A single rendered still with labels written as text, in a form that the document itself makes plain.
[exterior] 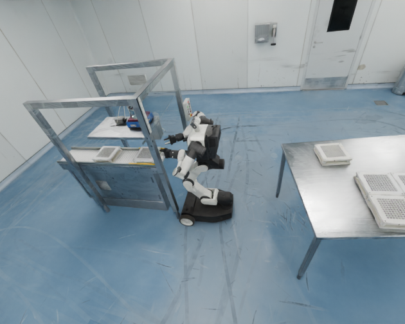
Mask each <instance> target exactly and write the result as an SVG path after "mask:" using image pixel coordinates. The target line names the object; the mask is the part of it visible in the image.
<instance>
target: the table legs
mask: <svg viewBox="0 0 405 324"><path fill-rule="evenodd" d="M285 160H286V158H285V156H284V153H283V152H282V159H281V163H280V171H279V176H278V183H277V187H276V198H278V197H279V193H280V189H281V184H282V177H283V174H284V167H285ZM320 242H321V240H316V239H315V237H314V238H313V240H312V242H311V244H310V246H309V249H308V251H307V254H306V255H305V258H304V259H303V262H302V264H301V266H300V269H299V271H298V276H297V279H299V280H300V279H301V278H302V277H303V276H304V274H305V272H306V270H307V268H308V266H309V264H310V262H311V260H312V258H313V256H314V254H315V252H316V250H317V248H318V246H319V244H320Z"/></svg>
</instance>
